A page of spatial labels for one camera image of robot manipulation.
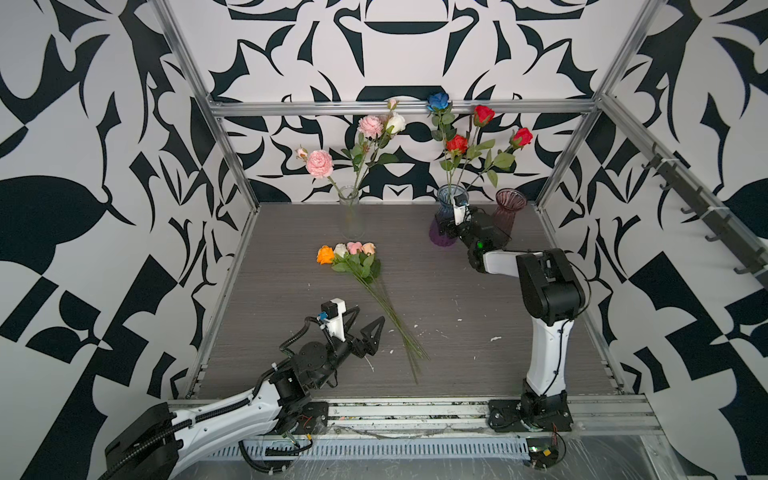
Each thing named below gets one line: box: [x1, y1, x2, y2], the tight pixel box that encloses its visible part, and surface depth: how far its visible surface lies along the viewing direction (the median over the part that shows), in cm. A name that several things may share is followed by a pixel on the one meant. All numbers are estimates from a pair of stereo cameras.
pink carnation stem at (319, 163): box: [296, 144, 345, 199], surface depth 82 cm
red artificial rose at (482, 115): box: [456, 105, 496, 190], surface depth 89 cm
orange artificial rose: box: [316, 245, 335, 265], surface depth 104 cm
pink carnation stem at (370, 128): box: [351, 99, 399, 192], surface depth 88 cm
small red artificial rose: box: [465, 128, 533, 192], surface depth 87 cm
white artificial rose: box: [354, 113, 406, 190], surface depth 83 cm
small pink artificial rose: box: [347, 241, 363, 255], surface depth 105 cm
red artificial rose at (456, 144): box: [440, 134, 469, 190], surface depth 96 cm
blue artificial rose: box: [426, 92, 457, 193], surface depth 88 cm
